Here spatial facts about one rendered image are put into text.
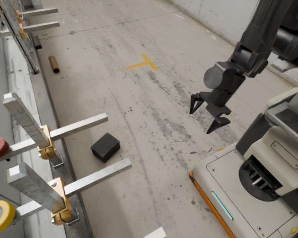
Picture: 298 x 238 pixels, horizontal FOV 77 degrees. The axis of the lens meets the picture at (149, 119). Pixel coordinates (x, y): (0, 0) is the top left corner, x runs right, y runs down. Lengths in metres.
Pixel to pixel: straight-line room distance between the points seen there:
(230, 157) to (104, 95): 1.44
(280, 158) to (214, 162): 0.58
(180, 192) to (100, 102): 1.23
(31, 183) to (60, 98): 1.85
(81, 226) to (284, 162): 0.83
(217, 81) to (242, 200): 1.01
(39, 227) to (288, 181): 1.00
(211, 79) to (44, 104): 0.95
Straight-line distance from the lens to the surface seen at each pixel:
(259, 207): 1.44
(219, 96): 0.60
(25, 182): 0.49
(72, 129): 0.84
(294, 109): 0.79
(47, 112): 1.17
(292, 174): 0.95
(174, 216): 1.54
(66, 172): 0.92
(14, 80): 1.63
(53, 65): 2.68
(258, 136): 1.34
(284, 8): 0.54
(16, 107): 0.66
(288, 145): 0.90
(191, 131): 1.90
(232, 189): 1.41
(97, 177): 0.70
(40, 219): 0.98
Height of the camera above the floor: 1.49
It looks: 51 degrees down
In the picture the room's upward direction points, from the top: 3 degrees clockwise
